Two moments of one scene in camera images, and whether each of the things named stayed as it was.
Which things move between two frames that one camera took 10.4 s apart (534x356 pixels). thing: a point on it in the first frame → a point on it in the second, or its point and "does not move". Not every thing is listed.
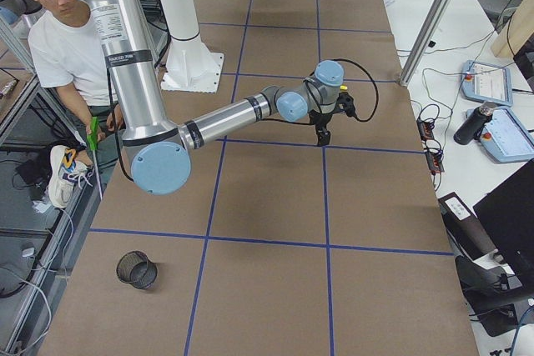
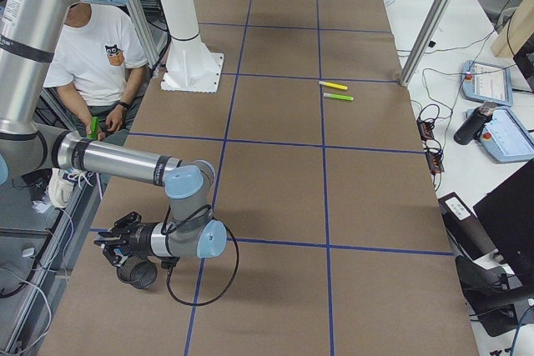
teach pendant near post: [486, 82] does not move
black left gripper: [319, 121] → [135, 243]
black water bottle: [475, 121] does not move
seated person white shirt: [66, 49] does not move
